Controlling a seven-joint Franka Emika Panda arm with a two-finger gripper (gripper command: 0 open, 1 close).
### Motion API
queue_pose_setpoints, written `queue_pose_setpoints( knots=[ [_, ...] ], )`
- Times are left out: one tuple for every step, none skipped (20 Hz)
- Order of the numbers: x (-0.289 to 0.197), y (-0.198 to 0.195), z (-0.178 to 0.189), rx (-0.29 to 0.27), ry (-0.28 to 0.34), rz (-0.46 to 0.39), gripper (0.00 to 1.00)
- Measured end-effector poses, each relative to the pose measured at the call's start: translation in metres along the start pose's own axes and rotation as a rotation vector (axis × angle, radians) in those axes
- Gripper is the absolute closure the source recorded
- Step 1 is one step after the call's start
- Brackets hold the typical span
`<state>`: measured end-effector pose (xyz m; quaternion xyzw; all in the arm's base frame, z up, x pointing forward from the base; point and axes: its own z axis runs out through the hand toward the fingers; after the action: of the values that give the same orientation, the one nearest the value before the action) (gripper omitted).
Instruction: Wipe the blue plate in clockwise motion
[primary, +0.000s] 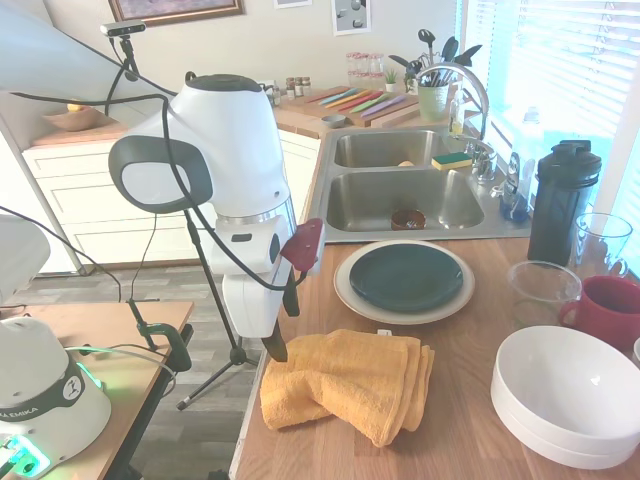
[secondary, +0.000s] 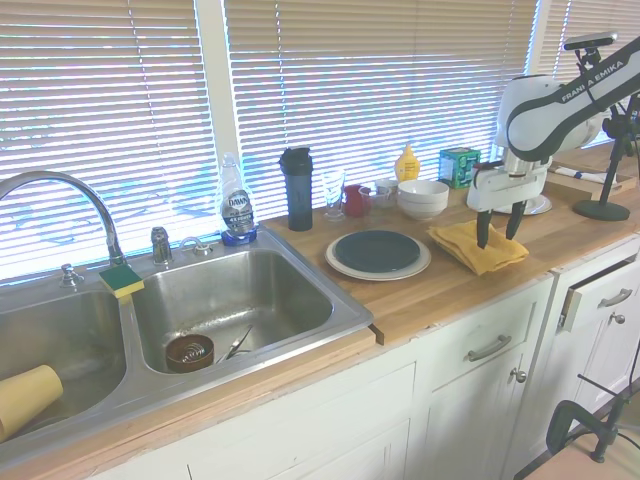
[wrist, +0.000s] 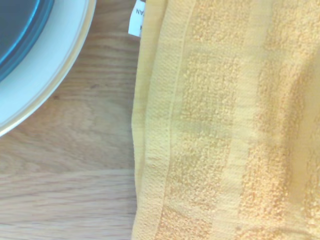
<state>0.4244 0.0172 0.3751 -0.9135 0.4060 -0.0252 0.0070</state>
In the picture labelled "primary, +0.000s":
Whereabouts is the red wrist camera mount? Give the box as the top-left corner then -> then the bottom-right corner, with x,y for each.
279,218 -> 326,277

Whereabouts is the dark blue plate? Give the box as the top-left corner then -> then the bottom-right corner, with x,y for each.
348,243 -> 464,314

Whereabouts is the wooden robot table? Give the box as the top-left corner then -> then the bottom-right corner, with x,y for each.
0,299 -> 196,480

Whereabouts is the brown ribbed bowl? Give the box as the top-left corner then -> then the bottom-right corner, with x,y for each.
390,208 -> 427,232

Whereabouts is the clear drinking glass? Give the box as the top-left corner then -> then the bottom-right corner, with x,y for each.
572,213 -> 635,280

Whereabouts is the yellow knife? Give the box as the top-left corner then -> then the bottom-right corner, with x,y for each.
325,90 -> 373,110

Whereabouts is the black stereo camera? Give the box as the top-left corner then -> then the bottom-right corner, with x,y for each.
100,20 -> 148,38

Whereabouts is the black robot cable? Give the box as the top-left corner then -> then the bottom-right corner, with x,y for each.
0,69 -> 307,292

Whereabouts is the stainless steel double sink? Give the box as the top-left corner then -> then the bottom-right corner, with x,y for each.
302,125 -> 534,246

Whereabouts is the dark c-clamp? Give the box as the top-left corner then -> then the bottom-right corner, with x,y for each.
126,296 -> 194,374

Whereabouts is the wooden fruit bowl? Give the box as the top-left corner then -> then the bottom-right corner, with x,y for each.
42,104 -> 109,133

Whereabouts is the black spatula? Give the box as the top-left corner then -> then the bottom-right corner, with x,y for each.
441,35 -> 460,71
455,43 -> 484,69

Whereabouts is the teal knife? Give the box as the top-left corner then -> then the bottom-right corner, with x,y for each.
318,89 -> 361,107

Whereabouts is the yellow liquid soap bottle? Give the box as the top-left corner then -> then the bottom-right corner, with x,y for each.
448,83 -> 467,138

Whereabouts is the pink knife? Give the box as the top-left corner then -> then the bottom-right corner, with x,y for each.
348,92 -> 390,115

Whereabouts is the framed wall picture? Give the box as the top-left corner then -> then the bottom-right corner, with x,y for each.
108,0 -> 247,28

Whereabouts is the black camera tripod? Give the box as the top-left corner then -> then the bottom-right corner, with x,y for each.
102,34 -> 262,412

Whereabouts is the orange terry towel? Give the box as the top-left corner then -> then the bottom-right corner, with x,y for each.
259,328 -> 436,448

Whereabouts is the red knife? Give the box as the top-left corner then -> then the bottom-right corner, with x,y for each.
305,87 -> 351,104

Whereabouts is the white ceramic bowl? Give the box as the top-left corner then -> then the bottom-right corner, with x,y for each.
489,325 -> 640,451
492,399 -> 640,470

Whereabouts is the red mug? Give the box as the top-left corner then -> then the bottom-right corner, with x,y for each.
558,275 -> 640,352

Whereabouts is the chrome faucet handle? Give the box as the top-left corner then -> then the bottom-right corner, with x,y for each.
468,139 -> 498,185

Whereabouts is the clear Dawn soap bottle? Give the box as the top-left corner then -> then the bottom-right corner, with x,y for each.
499,106 -> 544,222

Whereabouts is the dark plate on white plate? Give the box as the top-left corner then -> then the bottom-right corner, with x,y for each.
333,238 -> 476,326

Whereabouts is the white window blind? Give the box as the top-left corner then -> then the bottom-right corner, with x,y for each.
462,0 -> 640,151

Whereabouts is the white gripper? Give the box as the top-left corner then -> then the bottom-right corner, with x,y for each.
209,218 -> 302,363

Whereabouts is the black shaker bottle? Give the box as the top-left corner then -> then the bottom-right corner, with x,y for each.
527,139 -> 603,268

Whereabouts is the black slotted spoon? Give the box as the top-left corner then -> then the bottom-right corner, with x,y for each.
418,28 -> 437,69

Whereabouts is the green utensil holder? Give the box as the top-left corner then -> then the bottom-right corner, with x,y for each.
417,82 -> 450,122

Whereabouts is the wooden cutting board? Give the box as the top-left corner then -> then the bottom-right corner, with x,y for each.
279,85 -> 420,130

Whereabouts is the grey wall poster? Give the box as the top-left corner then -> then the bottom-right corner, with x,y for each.
332,0 -> 373,37

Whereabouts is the green knife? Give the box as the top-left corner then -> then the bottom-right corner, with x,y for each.
359,93 -> 402,119

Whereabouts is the yellow and green sponge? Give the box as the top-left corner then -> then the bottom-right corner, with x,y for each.
431,152 -> 473,172

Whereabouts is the chrome gooseneck faucet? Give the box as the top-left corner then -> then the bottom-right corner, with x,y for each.
416,62 -> 497,171

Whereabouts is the black ladle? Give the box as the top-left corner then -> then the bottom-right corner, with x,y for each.
388,53 -> 419,74

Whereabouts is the clear glass measuring cup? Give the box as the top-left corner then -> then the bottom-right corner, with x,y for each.
506,260 -> 584,332

